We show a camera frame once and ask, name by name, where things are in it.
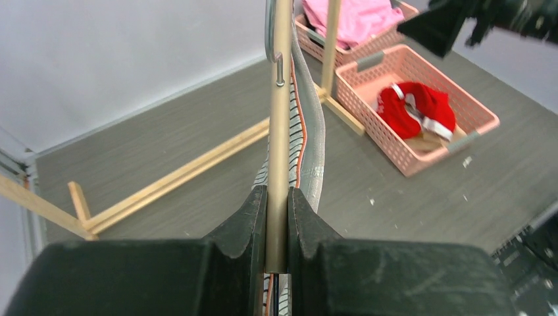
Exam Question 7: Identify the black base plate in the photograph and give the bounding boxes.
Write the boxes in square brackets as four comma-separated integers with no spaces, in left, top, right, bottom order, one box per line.
[492,215,557,316]

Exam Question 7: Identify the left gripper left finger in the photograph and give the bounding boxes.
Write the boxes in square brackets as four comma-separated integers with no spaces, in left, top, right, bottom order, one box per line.
[5,186,267,315]

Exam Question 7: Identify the pink cloth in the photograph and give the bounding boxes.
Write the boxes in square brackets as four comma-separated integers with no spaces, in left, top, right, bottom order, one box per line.
[302,0,405,49]

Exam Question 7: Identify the red underwear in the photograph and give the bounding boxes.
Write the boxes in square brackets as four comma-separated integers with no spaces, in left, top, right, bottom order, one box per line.
[372,82,457,140]

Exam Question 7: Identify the near pink basket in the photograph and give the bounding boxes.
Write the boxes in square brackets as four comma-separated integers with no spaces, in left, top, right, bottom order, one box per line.
[336,45,499,177]

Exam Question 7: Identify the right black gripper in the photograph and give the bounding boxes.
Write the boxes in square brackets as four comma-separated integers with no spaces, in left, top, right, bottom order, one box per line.
[397,0,557,59]

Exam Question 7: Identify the cream underwear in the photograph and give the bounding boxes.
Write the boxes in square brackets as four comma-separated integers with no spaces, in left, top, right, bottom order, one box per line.
[404,125,467,153]

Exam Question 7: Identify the wooden clothes rack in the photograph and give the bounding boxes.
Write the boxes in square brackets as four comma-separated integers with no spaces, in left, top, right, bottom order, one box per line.
[0,0,366,242]

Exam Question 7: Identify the grey striped underwear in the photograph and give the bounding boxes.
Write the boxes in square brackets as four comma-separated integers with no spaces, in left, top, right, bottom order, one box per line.
[251,17,327,316]

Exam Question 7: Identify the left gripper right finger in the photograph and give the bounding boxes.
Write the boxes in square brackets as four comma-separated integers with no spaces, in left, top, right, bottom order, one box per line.
[288,188,517,315]

